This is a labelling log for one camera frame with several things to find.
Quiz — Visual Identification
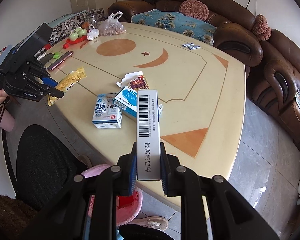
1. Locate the pink lined trash bin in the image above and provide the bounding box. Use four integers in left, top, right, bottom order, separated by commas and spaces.
81, 164, 143, 226

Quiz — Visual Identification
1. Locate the person's black trouser leg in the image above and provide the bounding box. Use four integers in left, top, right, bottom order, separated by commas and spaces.
16, 124, 92, 211

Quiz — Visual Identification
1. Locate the green bottle cap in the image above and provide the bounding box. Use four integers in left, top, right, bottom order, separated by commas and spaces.
53, 52, 60, 59

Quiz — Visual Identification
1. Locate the yellow snack bar wrapper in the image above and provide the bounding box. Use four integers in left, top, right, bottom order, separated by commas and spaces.
55, 67, 87, 93

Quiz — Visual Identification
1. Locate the pink round pillow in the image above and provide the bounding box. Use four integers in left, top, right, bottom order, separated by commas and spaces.
251, 15, 271, 41
179, 0, 209, 21

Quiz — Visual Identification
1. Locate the floral patterned cloth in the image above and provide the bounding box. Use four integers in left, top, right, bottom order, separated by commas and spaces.
38, 8, 105, 54

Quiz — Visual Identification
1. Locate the pink smartphone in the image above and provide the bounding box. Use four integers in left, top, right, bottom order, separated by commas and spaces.
47, 51, 74, 71

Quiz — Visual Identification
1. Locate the open maroon snack box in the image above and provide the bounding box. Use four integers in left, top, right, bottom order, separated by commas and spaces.
116, 71, 149, 91

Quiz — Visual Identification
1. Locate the white blue milk carton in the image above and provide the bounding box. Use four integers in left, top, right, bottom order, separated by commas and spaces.
92, 93, 122, 129

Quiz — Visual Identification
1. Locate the green white toy on red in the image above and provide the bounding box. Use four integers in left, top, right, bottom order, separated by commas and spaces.
63, 27, 88, 49

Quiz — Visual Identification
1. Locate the blue cartoon medicine box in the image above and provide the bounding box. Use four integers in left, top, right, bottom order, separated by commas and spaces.
113, 86, 163, 122

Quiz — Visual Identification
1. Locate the blue floral cushion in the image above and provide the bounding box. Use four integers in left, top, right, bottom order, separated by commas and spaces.
130, 9, 216, 46

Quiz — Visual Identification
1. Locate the small white knotted bag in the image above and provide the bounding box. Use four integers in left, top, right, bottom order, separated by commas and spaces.
87, 24, 99, 41

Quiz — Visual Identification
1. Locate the silver candy wrapper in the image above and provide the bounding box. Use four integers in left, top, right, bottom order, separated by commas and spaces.
182, 43, 194, 47
188, 45, 200, 50

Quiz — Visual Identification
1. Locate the brown leather sofa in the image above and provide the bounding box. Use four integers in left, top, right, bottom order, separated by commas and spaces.
108, 0, 300, 150

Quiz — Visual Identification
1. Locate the glass jar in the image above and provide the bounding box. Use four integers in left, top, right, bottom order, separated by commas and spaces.
88, 12, 100, 28

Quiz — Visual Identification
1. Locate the beige sneaker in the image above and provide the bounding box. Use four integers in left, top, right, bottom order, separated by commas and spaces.
131, 216, 168, 231

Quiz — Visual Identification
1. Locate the white barcode medicine box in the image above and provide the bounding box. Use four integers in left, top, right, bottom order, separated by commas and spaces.
136, 89, 161, 181

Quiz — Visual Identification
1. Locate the plastic bag of peanuts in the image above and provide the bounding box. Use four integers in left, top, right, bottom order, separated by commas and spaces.
98, 11, 126, 36

